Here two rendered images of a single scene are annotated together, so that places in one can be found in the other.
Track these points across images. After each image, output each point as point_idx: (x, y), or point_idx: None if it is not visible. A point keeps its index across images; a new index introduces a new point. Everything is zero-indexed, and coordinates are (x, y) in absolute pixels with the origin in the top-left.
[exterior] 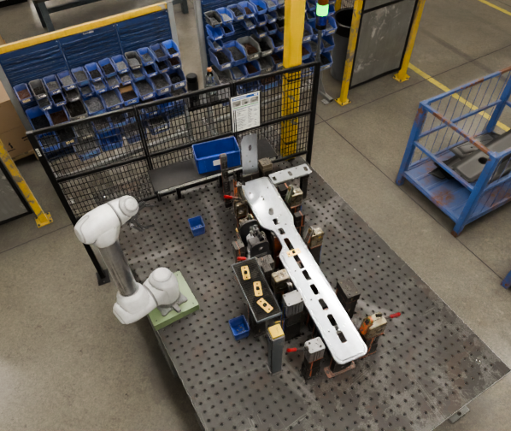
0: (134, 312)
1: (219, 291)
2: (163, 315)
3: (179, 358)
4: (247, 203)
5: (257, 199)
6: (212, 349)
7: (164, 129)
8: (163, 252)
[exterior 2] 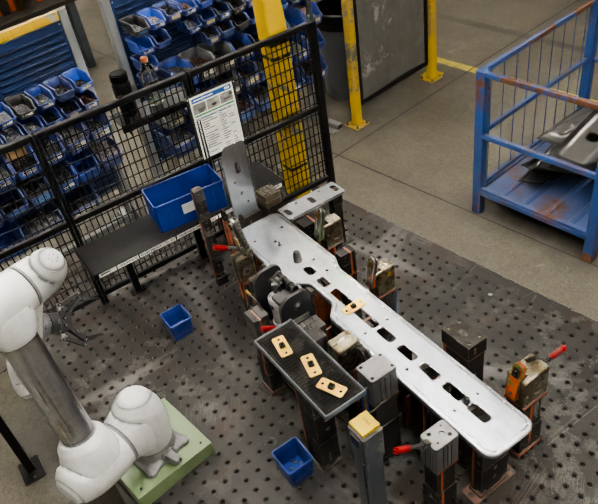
0: (96, 474)
1: (241, 414)
2: (152, 477)
3: None
4: None
5: (269, 247)
6: None
7: (89, 169)
8: (129, 379)
